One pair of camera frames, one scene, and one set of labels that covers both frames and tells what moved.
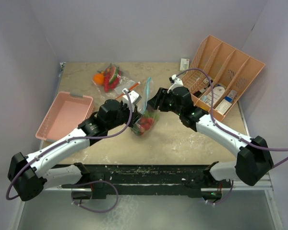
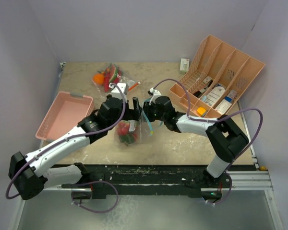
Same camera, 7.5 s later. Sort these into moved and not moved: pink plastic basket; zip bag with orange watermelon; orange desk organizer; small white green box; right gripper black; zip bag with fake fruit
Moved: right gripper black; zip bag with fake fruit
Not moved: orange desk organizer; small white green box; pink plastic basket; zip bag with orange watermelon
